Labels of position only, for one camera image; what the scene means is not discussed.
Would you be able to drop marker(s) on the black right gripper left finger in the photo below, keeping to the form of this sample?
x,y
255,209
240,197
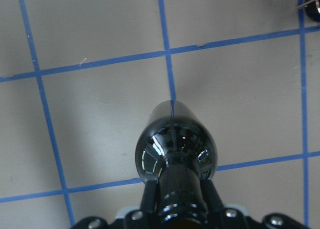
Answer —
x,y
148,201

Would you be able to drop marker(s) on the wine bottle in basket rear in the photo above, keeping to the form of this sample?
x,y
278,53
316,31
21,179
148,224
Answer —
x,y
312,10

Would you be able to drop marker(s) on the dark glass wine bottle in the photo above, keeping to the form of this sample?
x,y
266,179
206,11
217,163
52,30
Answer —
x,y
176,150

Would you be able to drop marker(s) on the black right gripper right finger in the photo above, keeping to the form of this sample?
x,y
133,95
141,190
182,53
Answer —
x,y
211,196

